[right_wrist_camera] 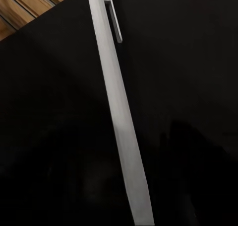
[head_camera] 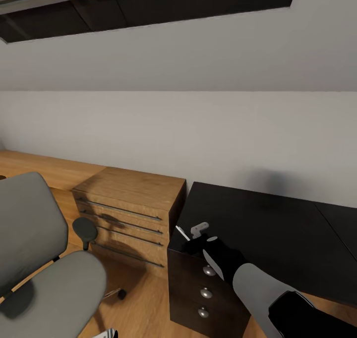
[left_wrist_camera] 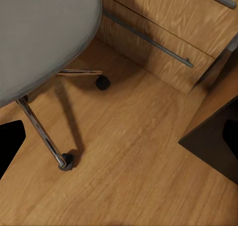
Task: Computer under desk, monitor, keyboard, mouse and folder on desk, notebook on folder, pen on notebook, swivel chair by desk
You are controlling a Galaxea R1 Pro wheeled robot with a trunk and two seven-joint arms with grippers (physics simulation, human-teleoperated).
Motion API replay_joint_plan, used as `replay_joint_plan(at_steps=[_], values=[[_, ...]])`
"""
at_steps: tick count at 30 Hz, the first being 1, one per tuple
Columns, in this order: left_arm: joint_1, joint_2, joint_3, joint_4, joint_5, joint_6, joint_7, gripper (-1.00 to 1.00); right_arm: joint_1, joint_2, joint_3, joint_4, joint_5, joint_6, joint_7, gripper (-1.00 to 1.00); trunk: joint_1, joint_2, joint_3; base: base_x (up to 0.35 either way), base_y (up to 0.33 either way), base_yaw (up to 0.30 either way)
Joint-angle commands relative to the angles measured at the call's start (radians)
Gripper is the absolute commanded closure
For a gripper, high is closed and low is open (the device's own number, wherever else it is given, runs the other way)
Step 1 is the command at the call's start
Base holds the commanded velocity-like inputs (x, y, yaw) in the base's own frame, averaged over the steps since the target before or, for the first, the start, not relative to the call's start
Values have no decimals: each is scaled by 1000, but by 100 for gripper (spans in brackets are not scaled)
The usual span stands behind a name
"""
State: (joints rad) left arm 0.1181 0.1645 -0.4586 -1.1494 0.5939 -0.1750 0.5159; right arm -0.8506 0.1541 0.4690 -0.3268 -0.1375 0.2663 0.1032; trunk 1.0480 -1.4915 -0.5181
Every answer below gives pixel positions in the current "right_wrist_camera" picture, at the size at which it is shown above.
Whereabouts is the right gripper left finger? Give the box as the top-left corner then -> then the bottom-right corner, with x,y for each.
0,120 -> 78,226

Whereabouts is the pen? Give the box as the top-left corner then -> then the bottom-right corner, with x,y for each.
89,0 -> 155,226

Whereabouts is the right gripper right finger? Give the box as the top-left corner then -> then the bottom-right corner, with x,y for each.
170,120 -> 238,226

